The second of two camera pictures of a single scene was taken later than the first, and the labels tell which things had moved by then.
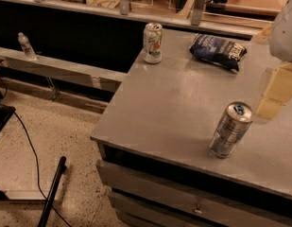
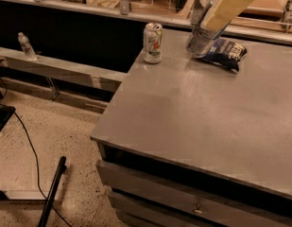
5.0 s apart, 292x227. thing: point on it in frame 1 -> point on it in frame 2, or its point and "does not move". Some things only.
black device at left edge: x=3 y=113 does not move
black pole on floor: x=61 y=167 does not move
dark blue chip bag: x=216 y=50 does not move
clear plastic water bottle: x=26 y=46 does not move
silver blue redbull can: x=237 y=119 -> x=199 y=43
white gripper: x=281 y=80 -> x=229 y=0
